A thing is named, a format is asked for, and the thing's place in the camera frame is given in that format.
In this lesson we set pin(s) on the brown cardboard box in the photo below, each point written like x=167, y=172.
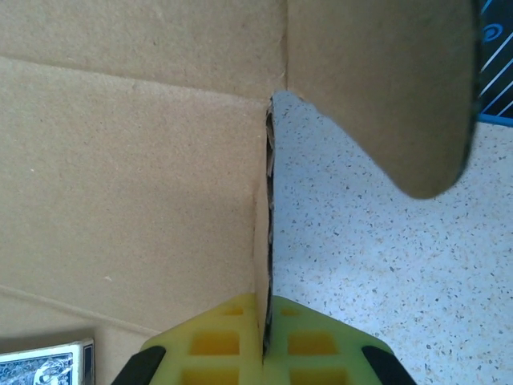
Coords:
x=140, y=160

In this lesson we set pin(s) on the blue playing card deck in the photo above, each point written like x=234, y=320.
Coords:
x=44, y=365

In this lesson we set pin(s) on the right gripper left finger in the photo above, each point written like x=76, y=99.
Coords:
x=208, y=361

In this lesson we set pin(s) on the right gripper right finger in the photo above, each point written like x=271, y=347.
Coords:
x=320, y=361

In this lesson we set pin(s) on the blue table edge trim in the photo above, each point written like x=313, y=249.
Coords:
x=497, y=119

